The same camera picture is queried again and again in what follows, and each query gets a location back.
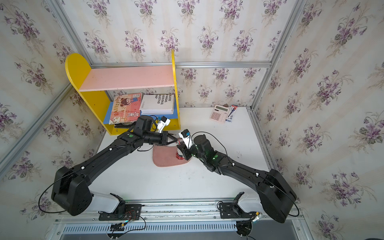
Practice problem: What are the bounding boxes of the pink calculator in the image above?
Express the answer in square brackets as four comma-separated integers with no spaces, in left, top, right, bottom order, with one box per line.
[210,105,230,124]

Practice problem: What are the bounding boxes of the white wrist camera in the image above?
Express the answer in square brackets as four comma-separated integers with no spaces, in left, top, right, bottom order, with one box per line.
[156,116,171,134]
[179,129,193,149]

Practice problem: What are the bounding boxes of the blue white pencil box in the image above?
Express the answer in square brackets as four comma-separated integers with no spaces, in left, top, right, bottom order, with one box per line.
[226,105,238,123]

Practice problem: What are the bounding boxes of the pink corduroy handbag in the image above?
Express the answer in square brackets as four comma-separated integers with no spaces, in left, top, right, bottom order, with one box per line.
[153,146,189,168]

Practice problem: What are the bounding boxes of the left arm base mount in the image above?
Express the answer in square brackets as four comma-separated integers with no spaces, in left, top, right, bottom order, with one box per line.
[85,193,142,222]

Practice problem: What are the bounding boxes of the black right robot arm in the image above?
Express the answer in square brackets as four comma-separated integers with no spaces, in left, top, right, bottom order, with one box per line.
[177,130,297,223]

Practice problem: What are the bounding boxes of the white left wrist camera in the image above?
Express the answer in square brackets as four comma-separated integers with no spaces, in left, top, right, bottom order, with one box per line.
[156,116,171,134]

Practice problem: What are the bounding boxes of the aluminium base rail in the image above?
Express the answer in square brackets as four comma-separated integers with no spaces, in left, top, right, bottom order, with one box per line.
[47,199,313,240]

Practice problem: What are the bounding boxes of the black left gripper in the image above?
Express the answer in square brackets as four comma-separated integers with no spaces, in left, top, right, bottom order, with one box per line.
[142,132,179,148]

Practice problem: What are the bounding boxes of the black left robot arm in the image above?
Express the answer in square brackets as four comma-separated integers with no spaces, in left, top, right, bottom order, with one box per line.
[51,116,178,219]

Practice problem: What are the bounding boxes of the yellow pink wooden shelf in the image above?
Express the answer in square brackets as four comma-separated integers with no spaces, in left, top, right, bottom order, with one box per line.
[65,50,181,136]

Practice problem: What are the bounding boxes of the colourful cartoon spiral notebook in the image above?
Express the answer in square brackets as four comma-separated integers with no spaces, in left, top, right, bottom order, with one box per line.
[108,93,143,125]

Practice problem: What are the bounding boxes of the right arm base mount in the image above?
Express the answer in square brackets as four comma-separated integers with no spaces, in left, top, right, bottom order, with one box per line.
[217,192,264,219]

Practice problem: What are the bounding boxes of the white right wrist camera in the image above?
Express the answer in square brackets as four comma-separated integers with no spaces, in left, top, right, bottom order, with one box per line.
[179,129,193,149]

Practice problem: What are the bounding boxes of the white thick book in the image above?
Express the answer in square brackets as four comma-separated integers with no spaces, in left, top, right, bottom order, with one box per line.
[140,94,175,115]

